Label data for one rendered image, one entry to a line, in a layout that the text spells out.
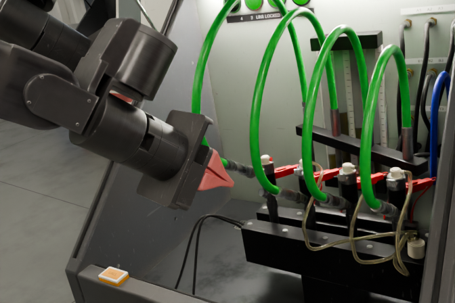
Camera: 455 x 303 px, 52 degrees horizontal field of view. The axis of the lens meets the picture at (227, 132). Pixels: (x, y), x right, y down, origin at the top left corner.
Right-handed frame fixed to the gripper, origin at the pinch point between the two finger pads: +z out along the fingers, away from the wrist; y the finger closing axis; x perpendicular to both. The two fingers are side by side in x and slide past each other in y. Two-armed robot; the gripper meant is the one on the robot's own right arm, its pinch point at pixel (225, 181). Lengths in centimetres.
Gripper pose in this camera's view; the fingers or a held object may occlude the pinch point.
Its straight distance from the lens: 55.8
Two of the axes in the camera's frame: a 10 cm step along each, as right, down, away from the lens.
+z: 6.5, 3.8, 6.6
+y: 3.7, -9.1, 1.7
